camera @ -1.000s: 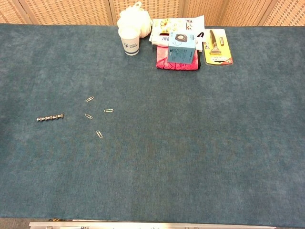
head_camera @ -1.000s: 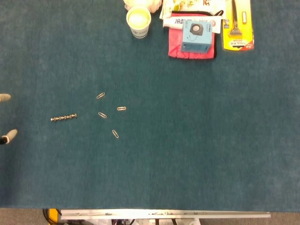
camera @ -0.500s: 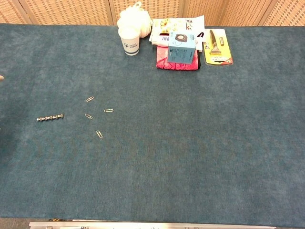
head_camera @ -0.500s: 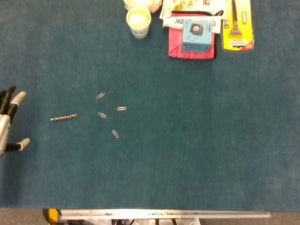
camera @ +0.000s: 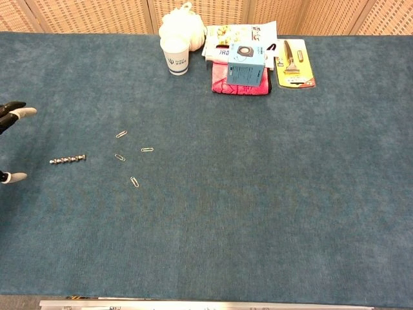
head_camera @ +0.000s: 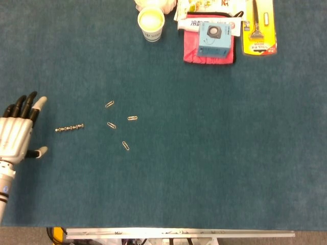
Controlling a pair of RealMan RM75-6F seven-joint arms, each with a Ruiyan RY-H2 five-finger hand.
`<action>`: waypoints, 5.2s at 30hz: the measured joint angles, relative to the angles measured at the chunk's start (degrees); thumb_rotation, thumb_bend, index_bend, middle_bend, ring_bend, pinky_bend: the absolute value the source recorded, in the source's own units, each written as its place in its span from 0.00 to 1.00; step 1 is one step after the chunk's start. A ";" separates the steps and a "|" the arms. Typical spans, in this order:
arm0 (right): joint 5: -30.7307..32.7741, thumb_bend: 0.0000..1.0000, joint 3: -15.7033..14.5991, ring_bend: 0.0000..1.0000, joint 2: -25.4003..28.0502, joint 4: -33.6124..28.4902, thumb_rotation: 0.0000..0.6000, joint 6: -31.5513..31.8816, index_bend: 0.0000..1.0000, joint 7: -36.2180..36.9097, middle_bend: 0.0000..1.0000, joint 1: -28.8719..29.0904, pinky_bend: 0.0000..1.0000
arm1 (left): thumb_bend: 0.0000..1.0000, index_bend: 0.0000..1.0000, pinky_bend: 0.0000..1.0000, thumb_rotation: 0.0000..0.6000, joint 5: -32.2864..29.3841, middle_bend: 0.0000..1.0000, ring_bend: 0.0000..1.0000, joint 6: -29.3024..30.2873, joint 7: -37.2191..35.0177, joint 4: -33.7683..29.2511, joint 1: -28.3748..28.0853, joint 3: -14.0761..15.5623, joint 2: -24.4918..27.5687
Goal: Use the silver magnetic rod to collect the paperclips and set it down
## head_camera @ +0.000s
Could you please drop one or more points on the yellow plastic part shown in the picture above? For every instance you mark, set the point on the yellow plastic part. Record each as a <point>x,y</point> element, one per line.
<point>58,233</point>

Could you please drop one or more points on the white plastic bag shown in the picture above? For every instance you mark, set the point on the white plastic bag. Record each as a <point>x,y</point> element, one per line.
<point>168,5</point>

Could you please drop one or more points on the aluminium profile rail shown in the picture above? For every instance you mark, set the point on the aluminium profile rail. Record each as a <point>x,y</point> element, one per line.
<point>178,232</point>

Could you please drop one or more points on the white paper cup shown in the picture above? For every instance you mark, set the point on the white paper cup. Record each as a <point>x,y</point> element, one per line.
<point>152,28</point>

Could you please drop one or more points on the yellow razor blister pack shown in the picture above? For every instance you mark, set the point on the yellow razor blister pack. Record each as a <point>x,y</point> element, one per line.
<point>265,33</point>

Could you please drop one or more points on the pink cloth with black trim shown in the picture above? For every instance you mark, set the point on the pink cloth with black trim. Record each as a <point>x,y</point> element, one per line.
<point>190,48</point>

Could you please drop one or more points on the silver paper clip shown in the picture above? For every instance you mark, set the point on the silver paper clip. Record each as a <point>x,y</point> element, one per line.
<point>125,145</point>
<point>109,104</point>
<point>111,125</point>
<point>132,118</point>

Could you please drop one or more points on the white printed snack packet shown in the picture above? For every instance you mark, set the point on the white printed snack packet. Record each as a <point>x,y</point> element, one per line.
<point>204,5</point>

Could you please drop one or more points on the white toothpaste tube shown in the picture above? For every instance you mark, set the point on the white toothpaste tube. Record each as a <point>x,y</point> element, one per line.
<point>189,24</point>

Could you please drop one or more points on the blue speaker box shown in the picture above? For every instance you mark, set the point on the blue speaker box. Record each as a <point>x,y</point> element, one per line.
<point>214,43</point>

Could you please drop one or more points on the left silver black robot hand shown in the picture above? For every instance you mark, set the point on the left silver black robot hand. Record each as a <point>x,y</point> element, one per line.
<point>15,137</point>

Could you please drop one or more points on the blue felt table mat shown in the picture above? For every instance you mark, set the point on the blue felt table mat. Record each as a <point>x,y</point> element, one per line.
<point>204,127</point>

